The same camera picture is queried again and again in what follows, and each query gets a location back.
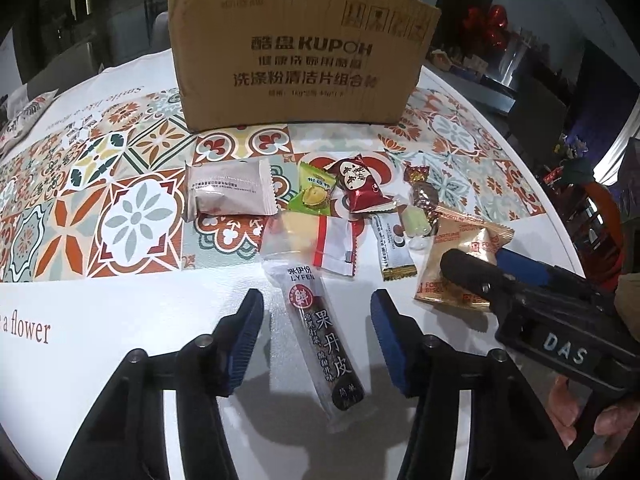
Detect grey chair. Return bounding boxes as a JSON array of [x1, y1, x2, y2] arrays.
[[150, 12, 173, 55]]

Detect cluttered side counter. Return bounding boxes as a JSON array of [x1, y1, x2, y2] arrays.
[[429, 42, 518, 113]]

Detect tile-patterned white tablecloth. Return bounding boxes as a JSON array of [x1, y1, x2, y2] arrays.
[[0, 45, 598, 480]]

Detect pale pink snack packet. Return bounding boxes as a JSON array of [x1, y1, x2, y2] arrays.
[[181, 157, 278, 223]]

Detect person's right hand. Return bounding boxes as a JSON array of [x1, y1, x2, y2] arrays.
[[547, 375, 640, 480]]

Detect brown foil-wrapped candy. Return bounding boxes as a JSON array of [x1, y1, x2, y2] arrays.
[[403, 161, 440, 208]]

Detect brown cardboard box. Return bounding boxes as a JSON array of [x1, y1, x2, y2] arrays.
[[167, 0, 442, 133]]

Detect green durian candy packet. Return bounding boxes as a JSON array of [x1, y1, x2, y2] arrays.
[[288, 160, 337, 212]]

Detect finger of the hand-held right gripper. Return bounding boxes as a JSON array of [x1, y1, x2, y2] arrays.
[[496, 248, 593, 292], [439, 248, 523, 323]]

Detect gold biscuit packet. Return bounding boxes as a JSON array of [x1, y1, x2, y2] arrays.
[[413, 204, 516, 313]]

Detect clear packet with yellow snack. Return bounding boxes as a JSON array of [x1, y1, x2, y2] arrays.
[[260, 210, 362, 277]]

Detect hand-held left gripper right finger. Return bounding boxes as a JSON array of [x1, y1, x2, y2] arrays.
[[370, 289, 576, 480]]

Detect red snack packet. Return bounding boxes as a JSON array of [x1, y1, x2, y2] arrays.
[[324, 156, 398, 216]]

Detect patterned cushion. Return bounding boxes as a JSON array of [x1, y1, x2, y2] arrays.
[[0, 87, 60, 155]]

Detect green candy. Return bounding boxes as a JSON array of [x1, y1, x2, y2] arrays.
[[394, 195, 437, 251]]

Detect long dark snack packet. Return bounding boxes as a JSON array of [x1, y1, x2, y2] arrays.
[[265, 259, 373, 418]]

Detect red heart balloons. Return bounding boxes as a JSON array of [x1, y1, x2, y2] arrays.
[[461, 4, 512, 47]]

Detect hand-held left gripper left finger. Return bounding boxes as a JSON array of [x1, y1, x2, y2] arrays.
[[57, 289, 265, 480]]

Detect white and gold snack bar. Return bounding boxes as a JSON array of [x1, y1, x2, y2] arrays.
[[369, 214, 418, 282]]

